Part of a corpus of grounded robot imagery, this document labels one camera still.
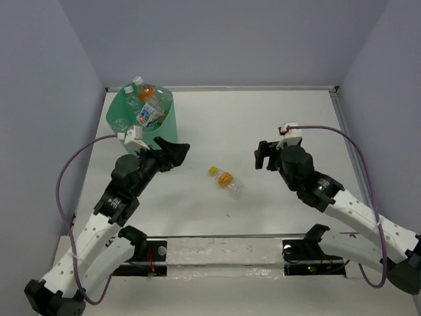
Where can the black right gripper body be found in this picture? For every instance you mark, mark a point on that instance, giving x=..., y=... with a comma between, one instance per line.
x=274, y=161

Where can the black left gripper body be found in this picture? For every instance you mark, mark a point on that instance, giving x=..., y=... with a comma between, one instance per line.
x=152, y=162

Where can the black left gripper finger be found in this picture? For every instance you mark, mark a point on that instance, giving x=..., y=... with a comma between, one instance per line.
x=176, y=153
x=165, y=148

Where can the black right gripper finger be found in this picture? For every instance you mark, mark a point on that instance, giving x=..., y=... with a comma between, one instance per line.
x=259, y=158
x=265, y=148

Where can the clear bottle white blue label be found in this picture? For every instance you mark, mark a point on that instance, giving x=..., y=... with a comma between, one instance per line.
x=156, y=108

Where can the crushed clear bottle white cap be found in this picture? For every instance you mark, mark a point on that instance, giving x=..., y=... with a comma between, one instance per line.
x=121, y=125

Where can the orange label bottle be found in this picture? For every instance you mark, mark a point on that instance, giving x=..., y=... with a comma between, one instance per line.
x=144, y=91

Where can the long clear bottle white cap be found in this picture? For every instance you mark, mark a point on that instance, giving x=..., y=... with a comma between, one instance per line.
x=132, y=101

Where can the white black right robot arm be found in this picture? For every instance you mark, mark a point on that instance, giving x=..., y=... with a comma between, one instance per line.
x=379, y=244

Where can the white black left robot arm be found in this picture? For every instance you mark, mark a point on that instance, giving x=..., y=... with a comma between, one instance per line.
x=107, y=240

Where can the green plastic bin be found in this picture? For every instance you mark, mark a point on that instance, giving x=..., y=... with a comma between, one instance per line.
x=166, y=130

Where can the clear bottle yellow cap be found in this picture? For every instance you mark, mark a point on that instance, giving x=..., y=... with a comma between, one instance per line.
x=227, y=181

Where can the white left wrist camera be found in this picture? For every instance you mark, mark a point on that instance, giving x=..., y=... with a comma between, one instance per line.
x=132, y=140

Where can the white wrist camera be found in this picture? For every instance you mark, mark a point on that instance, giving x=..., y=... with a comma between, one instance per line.
x=290, y=134
x=132, y=140

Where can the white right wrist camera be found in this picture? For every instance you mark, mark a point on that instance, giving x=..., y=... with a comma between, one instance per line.
x=290, y=134

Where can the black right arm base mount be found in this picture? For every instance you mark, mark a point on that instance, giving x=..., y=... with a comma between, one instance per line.
x=304, y=257

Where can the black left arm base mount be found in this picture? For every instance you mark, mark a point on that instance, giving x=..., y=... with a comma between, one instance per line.
x=149, y=261

